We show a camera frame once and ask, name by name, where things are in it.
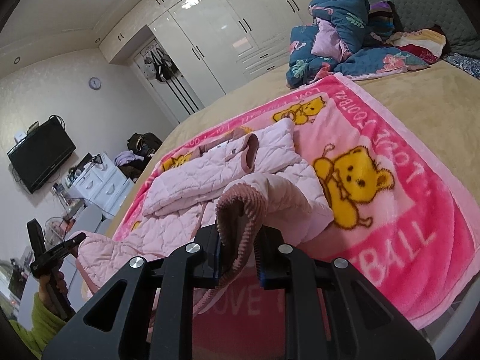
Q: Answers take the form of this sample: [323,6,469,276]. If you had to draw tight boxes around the person's left hand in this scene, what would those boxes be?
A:
[38,271,68,317]

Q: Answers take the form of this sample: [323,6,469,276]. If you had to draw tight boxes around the pink bear fleece blanket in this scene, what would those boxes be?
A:
[114,74,479,359]

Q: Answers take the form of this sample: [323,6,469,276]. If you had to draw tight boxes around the round wall clock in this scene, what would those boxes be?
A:
[88,77,102,90]

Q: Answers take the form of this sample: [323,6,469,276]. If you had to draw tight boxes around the black wall television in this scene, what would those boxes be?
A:
[7,115,77,194]

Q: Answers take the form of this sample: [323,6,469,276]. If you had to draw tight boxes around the black backpack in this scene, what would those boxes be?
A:
[127,133,163,157]

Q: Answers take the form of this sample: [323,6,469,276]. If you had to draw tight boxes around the green sleeved left forearm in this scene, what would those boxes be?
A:
[9,292,67,359]

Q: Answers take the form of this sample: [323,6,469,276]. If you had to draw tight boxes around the red cream folded blanket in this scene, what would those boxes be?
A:
[386,28,447,64]

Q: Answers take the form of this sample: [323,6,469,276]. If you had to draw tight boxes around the hanging black bags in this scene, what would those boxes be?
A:
[143,47,179,83]

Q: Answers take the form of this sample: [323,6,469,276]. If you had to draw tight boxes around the white room door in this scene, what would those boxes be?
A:
[130,37,204,127]

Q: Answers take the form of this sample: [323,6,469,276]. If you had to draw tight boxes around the white glossy wardrobe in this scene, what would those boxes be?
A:
[100,0,310,107]

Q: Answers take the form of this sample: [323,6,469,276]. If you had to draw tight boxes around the purple clothes pile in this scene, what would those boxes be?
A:
[114,150,144,167]

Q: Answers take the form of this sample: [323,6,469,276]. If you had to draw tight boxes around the blue flamingo floral quilt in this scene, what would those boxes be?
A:
[286,0,428,89]

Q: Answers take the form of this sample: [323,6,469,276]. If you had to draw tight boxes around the tan bed sheet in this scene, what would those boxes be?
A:
[106,61,479,236]

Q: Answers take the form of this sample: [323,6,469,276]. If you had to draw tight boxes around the white drawer dresser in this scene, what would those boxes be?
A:
[68,153,134,217]

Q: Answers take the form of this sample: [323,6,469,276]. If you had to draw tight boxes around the grey quilted headboard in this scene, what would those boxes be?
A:
[368,0,479,59]

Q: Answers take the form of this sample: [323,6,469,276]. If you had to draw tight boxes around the pink quilted jacket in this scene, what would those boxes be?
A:
[76,119,334,314]

